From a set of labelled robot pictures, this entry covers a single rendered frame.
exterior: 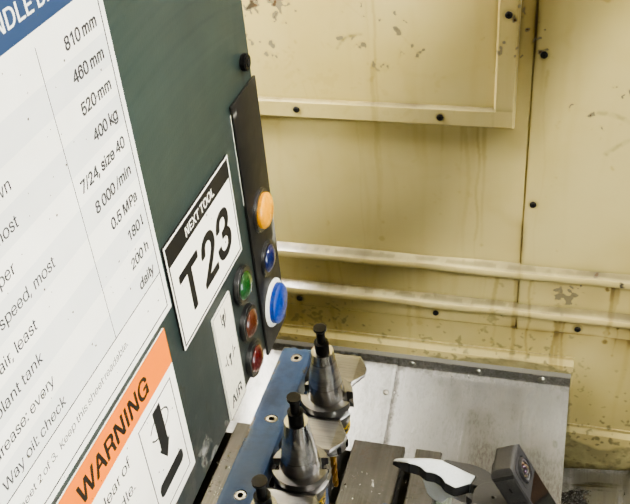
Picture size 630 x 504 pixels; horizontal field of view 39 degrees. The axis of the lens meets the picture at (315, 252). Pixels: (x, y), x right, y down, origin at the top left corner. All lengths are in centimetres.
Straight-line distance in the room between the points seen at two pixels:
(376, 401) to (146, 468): 116
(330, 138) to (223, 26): 88
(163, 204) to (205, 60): 9
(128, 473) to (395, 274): 110
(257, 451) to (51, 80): 71
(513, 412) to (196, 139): 118
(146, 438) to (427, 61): 92
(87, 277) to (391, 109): 98
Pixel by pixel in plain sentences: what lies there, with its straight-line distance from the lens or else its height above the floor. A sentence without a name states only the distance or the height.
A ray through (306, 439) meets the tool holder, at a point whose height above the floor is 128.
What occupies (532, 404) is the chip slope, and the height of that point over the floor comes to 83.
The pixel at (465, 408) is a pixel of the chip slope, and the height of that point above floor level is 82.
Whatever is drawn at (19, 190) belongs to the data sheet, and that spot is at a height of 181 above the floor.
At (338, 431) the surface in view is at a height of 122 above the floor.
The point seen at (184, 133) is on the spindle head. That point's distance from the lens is 48.
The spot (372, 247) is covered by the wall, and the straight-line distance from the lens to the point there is 150.
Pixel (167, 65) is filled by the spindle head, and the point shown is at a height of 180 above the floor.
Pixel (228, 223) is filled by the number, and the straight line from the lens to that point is 55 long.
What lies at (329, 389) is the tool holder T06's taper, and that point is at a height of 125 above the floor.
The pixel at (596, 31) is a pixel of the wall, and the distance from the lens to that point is 127.
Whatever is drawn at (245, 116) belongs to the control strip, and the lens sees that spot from 56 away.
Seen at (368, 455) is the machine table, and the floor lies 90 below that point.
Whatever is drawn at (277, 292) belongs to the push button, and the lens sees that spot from 63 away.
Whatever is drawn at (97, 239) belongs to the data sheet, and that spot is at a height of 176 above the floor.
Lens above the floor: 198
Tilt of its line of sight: 36 degrees down
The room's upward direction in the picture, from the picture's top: 6 degrees counter-clockwise
